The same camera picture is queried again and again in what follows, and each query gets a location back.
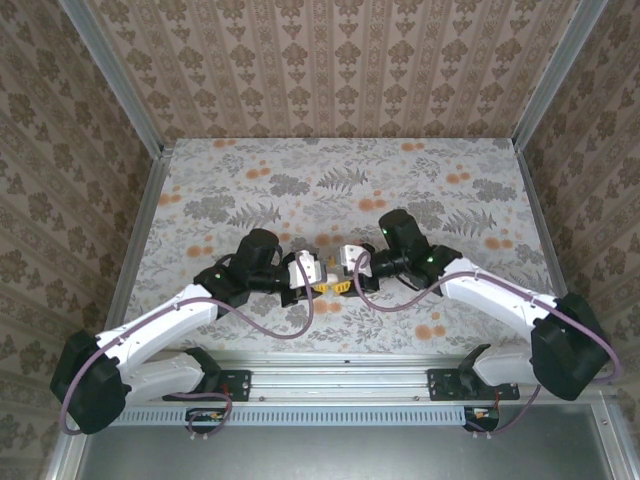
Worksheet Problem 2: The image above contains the floral patterned table cover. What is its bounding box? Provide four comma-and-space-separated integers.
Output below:
130, 137, 560, 357

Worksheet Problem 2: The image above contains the black controller board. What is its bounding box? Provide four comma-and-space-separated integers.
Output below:
185, 407, 227, 435
462, 405, 501, 435

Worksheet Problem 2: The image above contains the grey metal platform sheet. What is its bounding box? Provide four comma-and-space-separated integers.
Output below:
47, 402, 640, 480

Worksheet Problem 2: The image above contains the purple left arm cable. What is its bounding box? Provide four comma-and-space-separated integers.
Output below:
59, 252, 316, 436

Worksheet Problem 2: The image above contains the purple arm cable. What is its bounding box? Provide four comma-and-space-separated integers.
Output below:
353, 249, 624, 386
59, 252, 316, 436

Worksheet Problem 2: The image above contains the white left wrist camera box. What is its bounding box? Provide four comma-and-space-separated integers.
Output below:
286, 249, 331, 292

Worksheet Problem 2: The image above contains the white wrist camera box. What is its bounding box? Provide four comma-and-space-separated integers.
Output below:
337, 243, 375, 279
286, 249, 331, 292

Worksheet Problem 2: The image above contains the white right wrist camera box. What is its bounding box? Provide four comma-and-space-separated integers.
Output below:
337, 243, 375, 279

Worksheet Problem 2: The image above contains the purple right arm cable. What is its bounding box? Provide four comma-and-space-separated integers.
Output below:
353, 249, 624, 386

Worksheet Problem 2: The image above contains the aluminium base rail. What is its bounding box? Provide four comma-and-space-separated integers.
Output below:
74, 352, 621, 404

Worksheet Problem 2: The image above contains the aluminium table side rail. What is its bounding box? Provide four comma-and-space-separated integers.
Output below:
107, 143, 175, 321
513, 144, 576, 304

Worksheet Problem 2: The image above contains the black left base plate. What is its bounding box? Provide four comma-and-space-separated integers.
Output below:
163, 368, 253, 403

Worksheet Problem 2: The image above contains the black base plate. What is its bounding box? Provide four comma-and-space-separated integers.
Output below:
163, 368, 253, 403
427, 368, 521, 403

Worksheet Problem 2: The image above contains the slotted grey cable duct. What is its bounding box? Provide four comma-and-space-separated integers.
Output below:
92, 404, 501, 427

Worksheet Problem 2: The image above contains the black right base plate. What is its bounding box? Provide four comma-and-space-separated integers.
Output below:
427, 368, 521, 403

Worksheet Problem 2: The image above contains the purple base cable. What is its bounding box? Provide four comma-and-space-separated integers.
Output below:
169, 378, 235, 443
462, 377, 542, 440

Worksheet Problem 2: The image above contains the aluminium frame post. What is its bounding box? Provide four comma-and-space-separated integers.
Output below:
58, 0, 167, 159
510, 0, 610, 151

